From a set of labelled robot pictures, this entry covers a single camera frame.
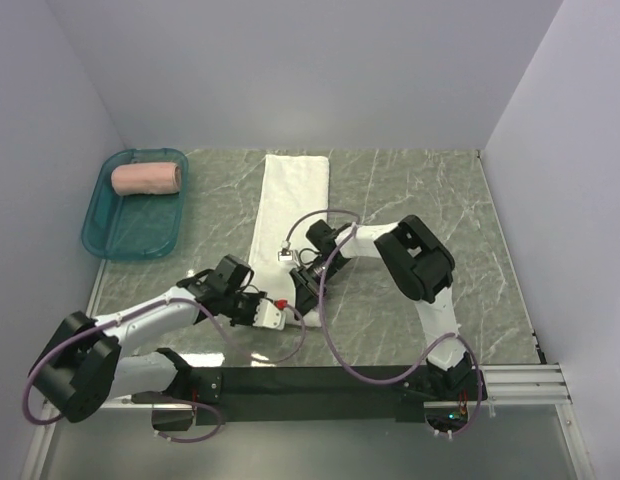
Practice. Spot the rolled pink towel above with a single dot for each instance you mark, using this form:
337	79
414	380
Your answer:
152	178

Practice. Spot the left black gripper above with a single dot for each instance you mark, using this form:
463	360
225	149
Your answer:
250	319

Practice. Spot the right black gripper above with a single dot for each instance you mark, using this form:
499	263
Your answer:
307	290

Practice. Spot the teal plastic tray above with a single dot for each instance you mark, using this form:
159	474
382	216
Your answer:
139	226

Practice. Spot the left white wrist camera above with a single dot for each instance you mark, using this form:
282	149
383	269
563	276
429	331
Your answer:
271	314

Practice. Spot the aluminium rail frame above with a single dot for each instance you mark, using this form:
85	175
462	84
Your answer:
516	385

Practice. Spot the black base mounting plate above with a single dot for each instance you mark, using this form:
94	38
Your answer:
200	395

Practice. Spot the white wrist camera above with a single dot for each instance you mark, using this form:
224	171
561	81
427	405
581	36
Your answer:
271	314
288	254

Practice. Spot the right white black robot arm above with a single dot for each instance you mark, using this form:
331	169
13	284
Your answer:
422	270

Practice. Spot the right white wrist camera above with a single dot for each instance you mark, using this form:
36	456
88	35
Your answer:
288	254

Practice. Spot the white towel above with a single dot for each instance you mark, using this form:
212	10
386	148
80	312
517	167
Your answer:
294	194

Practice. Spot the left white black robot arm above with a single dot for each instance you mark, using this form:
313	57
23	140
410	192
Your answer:
90	360

